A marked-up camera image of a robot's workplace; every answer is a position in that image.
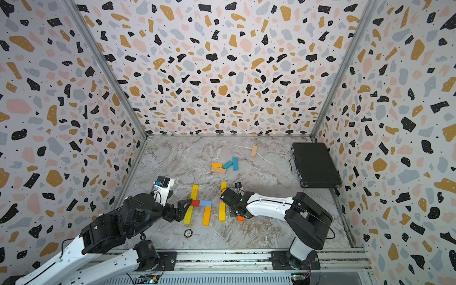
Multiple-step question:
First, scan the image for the lime yellow block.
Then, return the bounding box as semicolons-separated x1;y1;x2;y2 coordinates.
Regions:
184;205;194;225

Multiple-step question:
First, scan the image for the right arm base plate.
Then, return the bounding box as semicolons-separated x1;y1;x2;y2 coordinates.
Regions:
271;251;321;270

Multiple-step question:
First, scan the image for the tan wooden block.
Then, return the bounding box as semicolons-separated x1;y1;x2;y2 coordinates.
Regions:
211;167;227;175

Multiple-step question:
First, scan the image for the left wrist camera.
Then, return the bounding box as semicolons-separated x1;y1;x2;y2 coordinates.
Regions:
151;176;175;206

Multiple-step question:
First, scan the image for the teal block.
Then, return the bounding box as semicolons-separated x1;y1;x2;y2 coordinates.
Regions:
222;160;233;169
232;157;239;171

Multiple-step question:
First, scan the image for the black briefcase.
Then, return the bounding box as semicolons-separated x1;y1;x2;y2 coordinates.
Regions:
289;142;342;189

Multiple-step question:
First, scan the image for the aluminium front rail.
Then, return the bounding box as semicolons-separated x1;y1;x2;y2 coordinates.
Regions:
165;248;372;274

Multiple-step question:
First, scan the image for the tan block upper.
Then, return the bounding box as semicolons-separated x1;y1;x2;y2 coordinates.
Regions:
251;146;258;157

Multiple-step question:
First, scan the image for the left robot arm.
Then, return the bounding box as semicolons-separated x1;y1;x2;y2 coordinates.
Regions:
4;193;192;285

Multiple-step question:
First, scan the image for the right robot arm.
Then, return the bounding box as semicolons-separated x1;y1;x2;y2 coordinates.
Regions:
220;188;333;269

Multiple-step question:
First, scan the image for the teal block tilted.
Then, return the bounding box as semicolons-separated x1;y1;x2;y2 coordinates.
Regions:
222;160;233;169

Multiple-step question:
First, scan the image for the circuit board with leds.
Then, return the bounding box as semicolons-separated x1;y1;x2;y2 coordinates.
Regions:
136;275;159;285

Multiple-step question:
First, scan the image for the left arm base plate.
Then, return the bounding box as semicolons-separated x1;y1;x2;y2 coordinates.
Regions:
153;251;178;273

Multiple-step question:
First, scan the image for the light blue block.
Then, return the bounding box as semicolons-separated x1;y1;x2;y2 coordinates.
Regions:
199;200;212;207

